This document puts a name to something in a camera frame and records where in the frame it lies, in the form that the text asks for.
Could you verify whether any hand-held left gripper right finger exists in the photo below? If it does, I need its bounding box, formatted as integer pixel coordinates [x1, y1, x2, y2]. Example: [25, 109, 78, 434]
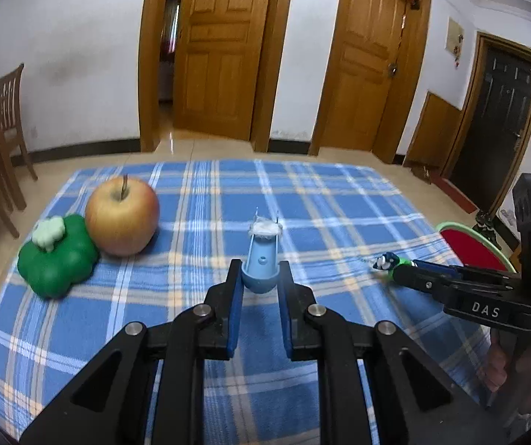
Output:
[277, 261, 509, 445]

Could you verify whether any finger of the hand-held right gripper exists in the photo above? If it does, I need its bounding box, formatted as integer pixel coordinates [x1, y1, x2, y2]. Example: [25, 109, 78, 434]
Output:
[412, 261, 463, 280]
[393, 266, 457, 305]

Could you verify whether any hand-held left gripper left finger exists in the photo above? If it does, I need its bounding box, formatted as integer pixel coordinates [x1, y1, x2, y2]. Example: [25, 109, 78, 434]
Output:
[19, 260, 245, 445]

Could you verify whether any small green toy figure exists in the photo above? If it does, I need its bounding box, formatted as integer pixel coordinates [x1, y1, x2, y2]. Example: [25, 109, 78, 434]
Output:
[371, 253, 414, 279]

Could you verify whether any blue plastic scoop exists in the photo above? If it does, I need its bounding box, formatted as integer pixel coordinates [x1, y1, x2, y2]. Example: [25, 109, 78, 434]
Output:
[241, 215, 283, 294]

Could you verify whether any person's right hand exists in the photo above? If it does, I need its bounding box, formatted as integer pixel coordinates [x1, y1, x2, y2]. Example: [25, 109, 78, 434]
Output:
[484, 330, 509, 393]

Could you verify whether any red stool with green rim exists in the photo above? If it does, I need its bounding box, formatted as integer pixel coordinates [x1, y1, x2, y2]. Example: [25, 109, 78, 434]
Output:
[436, 222, 517, 272]

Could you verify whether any pair of dark sneakers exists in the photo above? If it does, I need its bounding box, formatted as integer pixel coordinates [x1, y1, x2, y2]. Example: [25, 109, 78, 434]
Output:
[474, 211, 500, 237]

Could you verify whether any red doormat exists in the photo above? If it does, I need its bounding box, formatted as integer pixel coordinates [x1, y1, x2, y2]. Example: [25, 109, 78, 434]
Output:
[432, 171, 477, 214]

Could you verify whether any blue plaid tablecloth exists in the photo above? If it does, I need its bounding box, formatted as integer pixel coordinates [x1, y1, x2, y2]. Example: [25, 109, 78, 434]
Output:
[0, 160, 493, 445]

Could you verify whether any black entrance door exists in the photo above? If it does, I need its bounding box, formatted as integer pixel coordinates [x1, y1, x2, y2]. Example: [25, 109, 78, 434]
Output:
[439, 32, 531, 216]

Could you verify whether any leaning wooden panel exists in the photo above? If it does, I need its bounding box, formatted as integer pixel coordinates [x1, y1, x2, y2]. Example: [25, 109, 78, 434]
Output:
[404, 92, 462, 172]

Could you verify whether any red yellow apple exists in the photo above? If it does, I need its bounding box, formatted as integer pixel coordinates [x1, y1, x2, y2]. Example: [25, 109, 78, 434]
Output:
[84, 175, 161, 257]

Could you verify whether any green pumpkin-shaped toy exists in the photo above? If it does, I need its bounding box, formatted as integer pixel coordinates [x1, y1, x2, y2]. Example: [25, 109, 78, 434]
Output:
[17, 214, 100, 299]

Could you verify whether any closed wooden panel door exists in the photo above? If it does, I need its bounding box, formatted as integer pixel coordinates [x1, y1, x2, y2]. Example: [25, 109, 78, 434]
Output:
[321, 0, 407, 154]

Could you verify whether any open wooden panel door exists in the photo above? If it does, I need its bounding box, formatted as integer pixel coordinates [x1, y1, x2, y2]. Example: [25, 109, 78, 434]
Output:
[173, 0, 278, 141]

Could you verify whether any wooden door frame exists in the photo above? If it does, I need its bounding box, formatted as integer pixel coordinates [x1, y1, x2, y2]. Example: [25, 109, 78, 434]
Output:
[138, 0, 298, 153]
[308, 0, 433, 164]

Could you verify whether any beige wall electrical box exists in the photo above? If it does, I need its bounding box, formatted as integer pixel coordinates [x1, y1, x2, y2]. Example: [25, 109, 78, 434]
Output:
[446, 17, 465, 54]

